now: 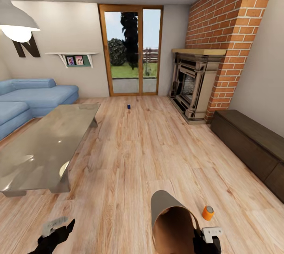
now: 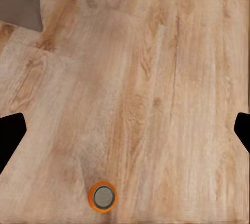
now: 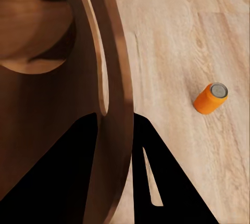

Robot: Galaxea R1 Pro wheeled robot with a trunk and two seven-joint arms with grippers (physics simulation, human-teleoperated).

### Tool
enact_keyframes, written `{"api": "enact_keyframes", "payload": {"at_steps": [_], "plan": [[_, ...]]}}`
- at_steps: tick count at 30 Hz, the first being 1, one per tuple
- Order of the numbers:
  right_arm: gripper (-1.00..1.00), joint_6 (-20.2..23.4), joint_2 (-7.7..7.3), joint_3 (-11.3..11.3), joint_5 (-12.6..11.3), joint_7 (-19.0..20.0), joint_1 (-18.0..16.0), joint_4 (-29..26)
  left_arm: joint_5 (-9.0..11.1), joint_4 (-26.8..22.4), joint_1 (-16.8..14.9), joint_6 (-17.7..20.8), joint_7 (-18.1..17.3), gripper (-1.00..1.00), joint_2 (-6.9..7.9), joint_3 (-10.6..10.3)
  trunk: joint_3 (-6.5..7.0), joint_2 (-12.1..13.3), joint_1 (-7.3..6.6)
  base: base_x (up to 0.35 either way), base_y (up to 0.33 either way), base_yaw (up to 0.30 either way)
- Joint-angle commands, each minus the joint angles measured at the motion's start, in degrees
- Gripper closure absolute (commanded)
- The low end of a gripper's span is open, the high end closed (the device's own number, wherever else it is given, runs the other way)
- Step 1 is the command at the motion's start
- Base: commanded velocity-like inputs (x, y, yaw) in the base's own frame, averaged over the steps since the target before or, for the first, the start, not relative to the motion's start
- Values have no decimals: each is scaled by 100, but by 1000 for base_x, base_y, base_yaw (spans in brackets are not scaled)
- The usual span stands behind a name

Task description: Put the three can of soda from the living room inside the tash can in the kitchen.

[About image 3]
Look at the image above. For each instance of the trash can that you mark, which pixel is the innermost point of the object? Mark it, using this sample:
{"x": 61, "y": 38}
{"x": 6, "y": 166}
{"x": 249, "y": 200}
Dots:
{"x": 50, "y": 76}

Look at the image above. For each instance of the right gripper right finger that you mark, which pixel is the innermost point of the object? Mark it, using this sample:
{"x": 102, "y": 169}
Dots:
{"x": 182, "y": 204}

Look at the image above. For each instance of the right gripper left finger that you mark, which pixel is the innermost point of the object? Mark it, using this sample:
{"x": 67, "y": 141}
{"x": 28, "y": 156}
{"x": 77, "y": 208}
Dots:
{"x": 55, "y": 190}

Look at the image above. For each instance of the can of soda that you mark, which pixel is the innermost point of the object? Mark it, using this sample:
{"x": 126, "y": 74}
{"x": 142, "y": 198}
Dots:
{"x": 211, "y": 98}

